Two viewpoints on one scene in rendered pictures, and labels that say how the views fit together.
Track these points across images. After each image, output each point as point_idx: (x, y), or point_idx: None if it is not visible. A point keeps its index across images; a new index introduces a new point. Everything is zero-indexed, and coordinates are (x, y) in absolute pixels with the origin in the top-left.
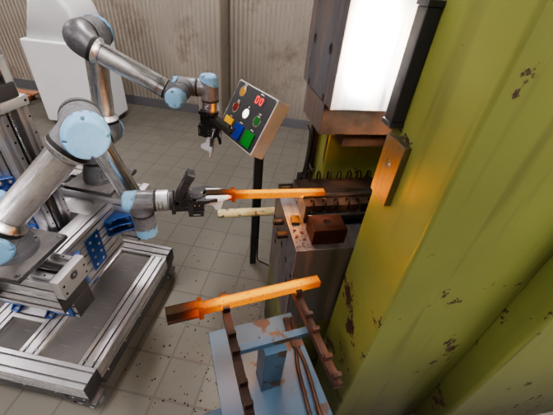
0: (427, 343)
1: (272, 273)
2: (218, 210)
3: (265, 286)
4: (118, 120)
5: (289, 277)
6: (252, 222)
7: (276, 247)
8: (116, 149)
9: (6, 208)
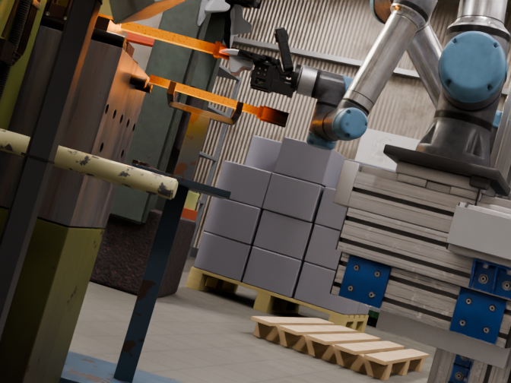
0: None
1: (81, 223)
2: (176, 181)
3: (202, 90)
4: (446, 33)
5: (131, 132)
6: (19, 274)
7: (103, 152)
8: (380, 32)
9: None
